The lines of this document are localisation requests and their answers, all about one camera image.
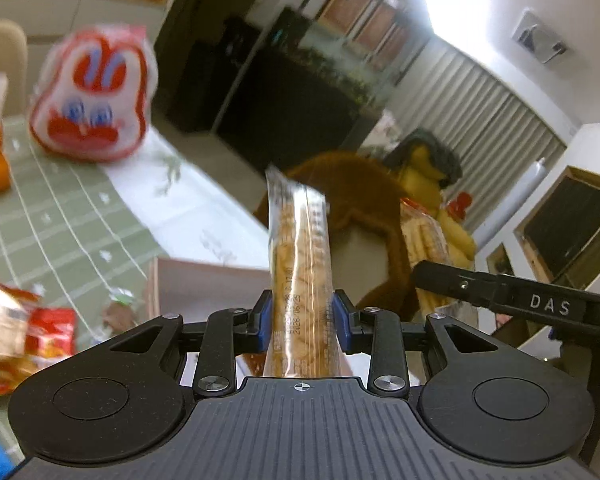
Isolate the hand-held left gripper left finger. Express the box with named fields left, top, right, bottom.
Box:
left=100, top=289, right=273, bottom=397

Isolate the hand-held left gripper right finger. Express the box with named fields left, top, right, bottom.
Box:
left=332, top=289, right=507, bottom=397

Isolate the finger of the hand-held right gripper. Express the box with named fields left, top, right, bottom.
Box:
left=411, top=259, right=512, bottom=312

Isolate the biscuit packet with red ends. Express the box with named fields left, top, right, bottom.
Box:
left=399, top=197, right=452, bottom=314

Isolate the pink cardboard box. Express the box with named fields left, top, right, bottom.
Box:
left=147, top=257, right=273, bottom=341

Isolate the long clear biscuit packet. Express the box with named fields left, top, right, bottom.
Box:
left=265, top=165, right=334, bottom=379

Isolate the small clear wrapper packet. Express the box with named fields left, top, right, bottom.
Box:
left=104, top=287, right=149, bottom=334

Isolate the red snack packet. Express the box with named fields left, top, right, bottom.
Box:
left=27, top=307, right=79, bottom=357

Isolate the cracker packet with red trim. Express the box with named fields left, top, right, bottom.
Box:
left=0, top=275, right=39, bottom=362

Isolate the yellow snack packet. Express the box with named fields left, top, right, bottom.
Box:
left=0, top=355, right=42, bottom=402

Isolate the red toy figure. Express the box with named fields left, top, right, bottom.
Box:
left=447, top=192, right=474, bottom=222

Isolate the wooden tv cabinet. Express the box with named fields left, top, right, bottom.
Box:
left=486, top=165, right=600, bottom=292

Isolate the white pleated curtain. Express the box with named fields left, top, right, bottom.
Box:
left=380, top=35, right=569, bottom=242

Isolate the green checked tablecloth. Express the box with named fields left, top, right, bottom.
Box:
left=0, top=115, right=268, bottom=411

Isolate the black fish tank cabinet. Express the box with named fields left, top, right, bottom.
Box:
left=215, top=7, right=397, bottom=157

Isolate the black appliance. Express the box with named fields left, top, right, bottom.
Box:
left=177, top=15, right=262, bottom=137

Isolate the white red rabbit bag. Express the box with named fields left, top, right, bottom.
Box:
left=27, top=22, right=159, bottom=163

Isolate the cream chair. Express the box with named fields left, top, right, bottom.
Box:
left=0, top=19, right=29, bottom=117

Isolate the white wall device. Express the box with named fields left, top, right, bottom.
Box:
left=512, top=9, right=569, bottom=64

